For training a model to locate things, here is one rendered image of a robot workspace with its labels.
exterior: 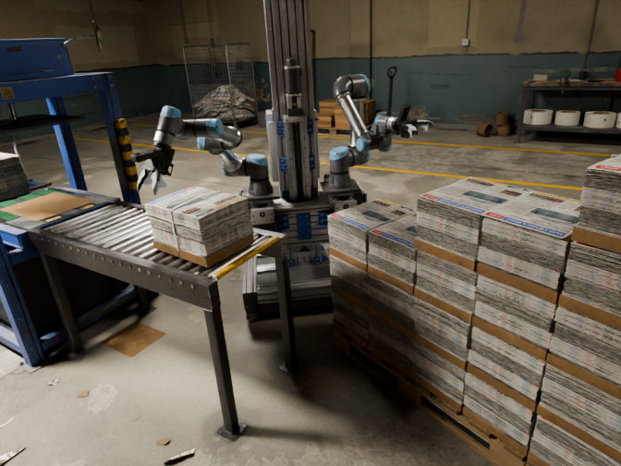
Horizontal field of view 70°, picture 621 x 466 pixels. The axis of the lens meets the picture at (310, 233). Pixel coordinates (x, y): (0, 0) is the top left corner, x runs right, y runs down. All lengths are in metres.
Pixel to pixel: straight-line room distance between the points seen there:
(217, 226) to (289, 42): 1.31
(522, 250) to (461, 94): 7.18
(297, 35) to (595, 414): 2.28
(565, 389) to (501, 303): 0.34
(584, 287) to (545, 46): 7.06
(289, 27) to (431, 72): 6.23
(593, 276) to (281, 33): 2.03
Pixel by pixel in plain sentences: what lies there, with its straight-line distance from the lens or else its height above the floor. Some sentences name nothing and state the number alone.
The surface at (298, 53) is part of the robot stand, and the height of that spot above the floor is 1.60.
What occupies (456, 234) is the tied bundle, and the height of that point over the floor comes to 0.96.
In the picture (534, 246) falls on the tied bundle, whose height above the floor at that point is 1.01.
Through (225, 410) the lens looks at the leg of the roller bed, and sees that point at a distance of 2.19.
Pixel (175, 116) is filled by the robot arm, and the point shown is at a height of 1.41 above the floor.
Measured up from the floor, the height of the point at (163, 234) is 0.90.
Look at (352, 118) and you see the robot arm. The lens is 2.54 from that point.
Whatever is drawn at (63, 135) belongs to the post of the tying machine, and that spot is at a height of 1.15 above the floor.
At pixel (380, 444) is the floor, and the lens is 2.20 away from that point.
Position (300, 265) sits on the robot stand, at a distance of 3.08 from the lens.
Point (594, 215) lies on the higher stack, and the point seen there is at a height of 1.16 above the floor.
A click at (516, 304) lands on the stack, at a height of 0.77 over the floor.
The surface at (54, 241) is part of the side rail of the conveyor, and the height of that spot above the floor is 0.78.
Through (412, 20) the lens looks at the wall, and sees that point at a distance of 8.92.
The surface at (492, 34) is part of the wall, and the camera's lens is 8.55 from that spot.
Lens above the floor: 1.65
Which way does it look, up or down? 23 degrees down
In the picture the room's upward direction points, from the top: 3 degrees counter-clockwise
